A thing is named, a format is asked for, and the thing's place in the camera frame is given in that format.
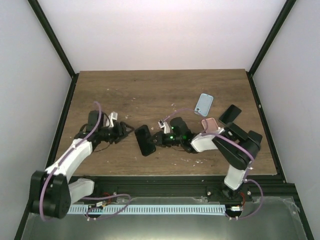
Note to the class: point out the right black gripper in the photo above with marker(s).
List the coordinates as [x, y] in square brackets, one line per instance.
[160, 139]

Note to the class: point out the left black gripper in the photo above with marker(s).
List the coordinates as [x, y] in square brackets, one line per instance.
[122, 134]

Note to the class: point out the black phone case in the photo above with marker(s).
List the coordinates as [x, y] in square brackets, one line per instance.
[140, 130]

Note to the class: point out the teal edged black phone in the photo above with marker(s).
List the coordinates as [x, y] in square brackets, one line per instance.
[229, 115]

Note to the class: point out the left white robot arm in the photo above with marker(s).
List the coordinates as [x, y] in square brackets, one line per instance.
[51, 193]

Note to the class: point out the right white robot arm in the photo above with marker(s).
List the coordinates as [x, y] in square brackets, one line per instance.
[238, 147]

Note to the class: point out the pink phone case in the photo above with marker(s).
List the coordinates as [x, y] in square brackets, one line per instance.
[209, 125]

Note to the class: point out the light blue phone case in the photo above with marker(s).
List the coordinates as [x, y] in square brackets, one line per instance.
[204, 104]

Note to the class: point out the light blue slotted strip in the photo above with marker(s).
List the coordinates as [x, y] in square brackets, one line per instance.
[155, 209]

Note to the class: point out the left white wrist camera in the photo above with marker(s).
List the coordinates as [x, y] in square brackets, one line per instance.
[109, 120]

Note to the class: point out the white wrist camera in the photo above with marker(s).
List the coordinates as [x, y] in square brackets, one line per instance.
[109, 120]
[164, 126]

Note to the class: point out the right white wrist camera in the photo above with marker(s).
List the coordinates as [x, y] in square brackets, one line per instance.
[164, 126]

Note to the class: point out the black front rail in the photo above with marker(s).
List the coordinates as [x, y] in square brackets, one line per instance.
[211, 186]

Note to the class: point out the left black frame post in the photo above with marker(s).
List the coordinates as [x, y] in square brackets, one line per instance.
[44, 22]

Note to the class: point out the black frame post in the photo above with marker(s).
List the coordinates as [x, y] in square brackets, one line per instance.
[44, 22]
[277, 25]

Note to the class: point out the right black frame post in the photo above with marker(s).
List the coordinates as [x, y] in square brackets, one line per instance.
[277, 25]

